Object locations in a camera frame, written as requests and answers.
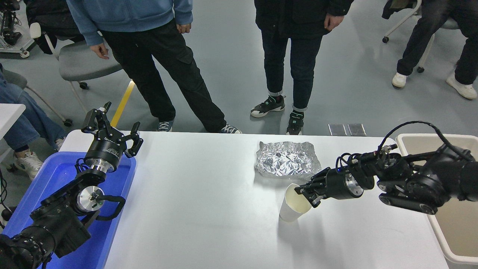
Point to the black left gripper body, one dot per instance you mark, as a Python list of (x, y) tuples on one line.
[(106, 149)]

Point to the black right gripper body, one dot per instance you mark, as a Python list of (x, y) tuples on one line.
[(336, 185)]

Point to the white paper cup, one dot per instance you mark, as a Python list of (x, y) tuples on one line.
[(289, 211)]

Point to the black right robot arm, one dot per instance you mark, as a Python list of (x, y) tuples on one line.
[(429, 183)]

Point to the person's right hand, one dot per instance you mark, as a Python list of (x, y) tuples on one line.
[(100, 51)]

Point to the person's left hand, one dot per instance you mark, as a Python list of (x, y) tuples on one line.
[(334, 21), (184, 28)]

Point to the crumpled silver foil tray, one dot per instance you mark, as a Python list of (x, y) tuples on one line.
[(287, 160)]

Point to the metal floor plate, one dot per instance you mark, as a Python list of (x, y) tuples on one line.
[(356, 129), (337, 129)]

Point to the blue plastic tray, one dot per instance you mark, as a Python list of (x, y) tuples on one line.
[(56, 175)]

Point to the seated person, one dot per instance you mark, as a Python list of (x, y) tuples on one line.
[(26, 116)]

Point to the small white table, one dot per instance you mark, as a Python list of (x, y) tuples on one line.
[(9, 116)]

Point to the grey chair with castors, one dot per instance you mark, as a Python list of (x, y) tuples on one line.
[(15, 78)]

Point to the black jacket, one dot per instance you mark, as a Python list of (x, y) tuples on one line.
[(48, 18)]

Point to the black stand with white base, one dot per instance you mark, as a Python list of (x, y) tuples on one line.
[(11, 35)]

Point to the large pale plastic bin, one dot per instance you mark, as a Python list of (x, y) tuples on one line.
[(459, 231)]

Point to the white-framed chair with castors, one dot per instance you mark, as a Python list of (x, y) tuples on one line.
[(401, 23)]

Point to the dark jacket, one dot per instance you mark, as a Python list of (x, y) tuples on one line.
[(396, 5)]

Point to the grey chair with white frame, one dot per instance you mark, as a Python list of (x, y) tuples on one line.
[(78, 61)]

